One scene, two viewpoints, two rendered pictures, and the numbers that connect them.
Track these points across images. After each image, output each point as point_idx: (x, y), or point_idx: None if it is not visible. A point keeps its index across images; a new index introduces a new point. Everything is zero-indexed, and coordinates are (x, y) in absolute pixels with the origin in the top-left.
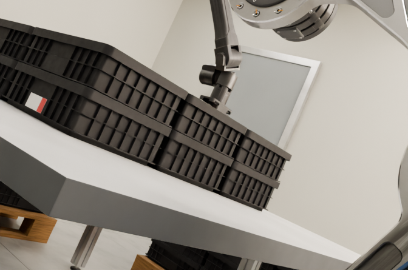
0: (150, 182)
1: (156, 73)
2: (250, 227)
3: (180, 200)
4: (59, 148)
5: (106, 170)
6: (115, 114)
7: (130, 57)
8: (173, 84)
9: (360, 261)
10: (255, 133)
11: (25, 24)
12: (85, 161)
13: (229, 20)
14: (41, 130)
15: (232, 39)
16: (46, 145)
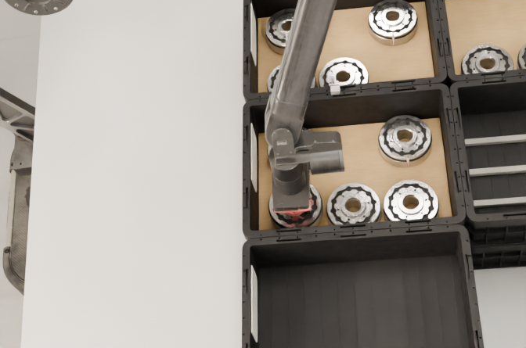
0: (113, 48)
1: (243, 44)
2: (56, 99)
3: (77, 46)
4: None
5: (101, 8)
6: None
7: (243, 8)
8: (243, 70)
9: None
10: (242, 256)
11: None
12: None
13: (281, 63)
14: (208, 8)
15: (272, 95)
16: None
